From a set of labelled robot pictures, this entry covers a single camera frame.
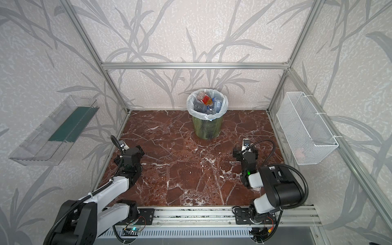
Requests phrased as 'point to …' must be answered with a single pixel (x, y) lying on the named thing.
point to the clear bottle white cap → (200, 107)
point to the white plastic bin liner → (212, 93)
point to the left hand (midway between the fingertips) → (130, 144)
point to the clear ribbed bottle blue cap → (217, 103)
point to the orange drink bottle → (205, 99)
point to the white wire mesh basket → (309, 136)
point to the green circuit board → (135, 229)
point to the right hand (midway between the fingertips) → (245, 141)
